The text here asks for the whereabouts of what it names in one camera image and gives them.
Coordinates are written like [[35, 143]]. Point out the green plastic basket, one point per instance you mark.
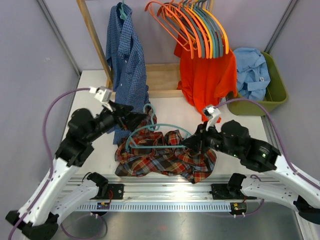
[[276, 94]]

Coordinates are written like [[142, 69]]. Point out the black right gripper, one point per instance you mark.
[[199, 141]]

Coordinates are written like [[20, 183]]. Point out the aluminium rail base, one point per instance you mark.
[[167, 194]]

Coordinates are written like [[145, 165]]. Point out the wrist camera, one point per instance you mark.
[[212, 114], [103, 94]]

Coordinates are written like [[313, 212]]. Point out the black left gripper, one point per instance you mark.
[[132, 120]]

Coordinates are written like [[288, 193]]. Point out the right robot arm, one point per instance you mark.
[[300, 192]]

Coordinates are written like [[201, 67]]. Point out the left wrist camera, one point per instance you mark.
[[103, 94]]

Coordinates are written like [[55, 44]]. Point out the orange t-shirt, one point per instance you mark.
[[204, 81]]

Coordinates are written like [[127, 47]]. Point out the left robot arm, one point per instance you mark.
[[40, 217]]

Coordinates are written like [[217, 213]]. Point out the red brown plaid shirt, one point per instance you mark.
[[160, 155]]

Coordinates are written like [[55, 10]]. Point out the hanging hanger bunch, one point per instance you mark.
[[193, 26]]

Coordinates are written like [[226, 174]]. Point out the light blue shirt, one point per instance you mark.
[[252, 73]]

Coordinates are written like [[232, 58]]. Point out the teal hanger blue shirt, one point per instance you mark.
[[121, 10]]

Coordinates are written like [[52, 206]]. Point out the teal hanger plaid shirt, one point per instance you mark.
[[151, 128]]

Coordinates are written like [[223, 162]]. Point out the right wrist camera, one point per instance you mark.
[[212, 114]]

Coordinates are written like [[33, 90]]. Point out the blue checked shirt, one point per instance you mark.
[[125, 56]]

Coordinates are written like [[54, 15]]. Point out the wooden clothes rack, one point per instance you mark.
[[162, 79]]

